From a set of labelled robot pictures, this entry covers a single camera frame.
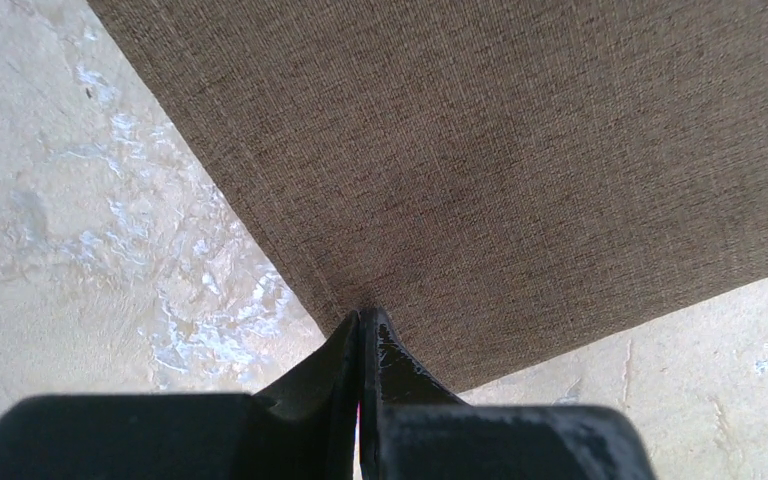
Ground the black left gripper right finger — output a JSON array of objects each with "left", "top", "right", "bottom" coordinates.
[{"left": 358, "top": 308, "right": 655, "bottom": 479}]

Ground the brown fabric napkin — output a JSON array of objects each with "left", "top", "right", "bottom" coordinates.
[{"left": 92, "top": 1, "right": 768, "bottom": 391}]

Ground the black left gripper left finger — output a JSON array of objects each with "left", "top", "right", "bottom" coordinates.
[{"left": 0, "top": 314, "right": 359, "bottom": 479}]

